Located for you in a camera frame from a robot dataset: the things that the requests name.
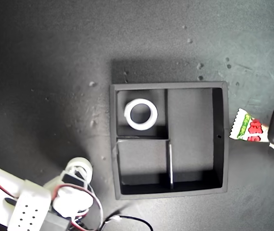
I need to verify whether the snack bar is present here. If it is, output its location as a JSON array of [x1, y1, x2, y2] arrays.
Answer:
[[228, 108, 270, 143]]

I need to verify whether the black tray with wells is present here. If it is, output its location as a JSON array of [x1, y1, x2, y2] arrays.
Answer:
[[109, 81, 229, 201]]

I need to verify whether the red white gripper cable loop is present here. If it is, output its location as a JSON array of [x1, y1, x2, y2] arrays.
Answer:
[[54, 182, 104, 231]]

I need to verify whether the black cable with white connector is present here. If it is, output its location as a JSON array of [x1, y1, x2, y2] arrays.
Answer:
[[102, 210, 154, 231]]

